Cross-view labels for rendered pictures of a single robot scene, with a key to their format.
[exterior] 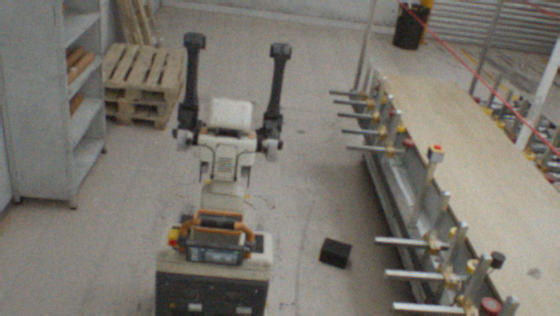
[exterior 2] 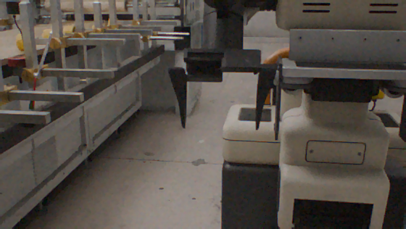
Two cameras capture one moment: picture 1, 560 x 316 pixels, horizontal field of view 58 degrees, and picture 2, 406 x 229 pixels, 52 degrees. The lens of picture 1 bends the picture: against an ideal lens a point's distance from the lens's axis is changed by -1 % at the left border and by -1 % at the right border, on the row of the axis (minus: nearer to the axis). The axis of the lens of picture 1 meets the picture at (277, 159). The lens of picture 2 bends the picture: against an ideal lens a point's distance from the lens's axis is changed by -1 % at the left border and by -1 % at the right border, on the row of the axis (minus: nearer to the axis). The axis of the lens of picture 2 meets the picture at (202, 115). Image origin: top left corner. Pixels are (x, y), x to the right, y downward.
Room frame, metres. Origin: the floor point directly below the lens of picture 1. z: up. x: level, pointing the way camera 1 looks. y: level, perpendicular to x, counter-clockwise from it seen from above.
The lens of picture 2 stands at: (3.15, 0.19, 1.17)
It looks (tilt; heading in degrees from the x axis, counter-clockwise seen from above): 17 degrees down; 194
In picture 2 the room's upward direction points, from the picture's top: straight up
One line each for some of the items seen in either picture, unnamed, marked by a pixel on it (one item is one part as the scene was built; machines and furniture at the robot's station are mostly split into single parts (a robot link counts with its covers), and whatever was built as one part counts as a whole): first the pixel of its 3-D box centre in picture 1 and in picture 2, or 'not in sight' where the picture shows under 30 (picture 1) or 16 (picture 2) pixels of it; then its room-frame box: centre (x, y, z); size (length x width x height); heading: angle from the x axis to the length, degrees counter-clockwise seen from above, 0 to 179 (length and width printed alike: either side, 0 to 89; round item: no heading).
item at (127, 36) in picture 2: not in sight; (93, 35); (1.13, -0.90, 0.95); 0.50 x 0.04 x 0.04; 96
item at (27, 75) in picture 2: (467, 310); (35, 72); (1.65, -0.91, 0.85); 0.14 x 0.06 x 0.05; 6
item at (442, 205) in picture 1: (433, 230); not in sight; (2.17, -0.85, 0.88); 0.04 x 0.04 x 0.48; 6
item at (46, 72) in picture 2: (442, 311); (63, 73); (1.62, -0.79, 0.84); 0.43 x 0.03 x 0.04; 96
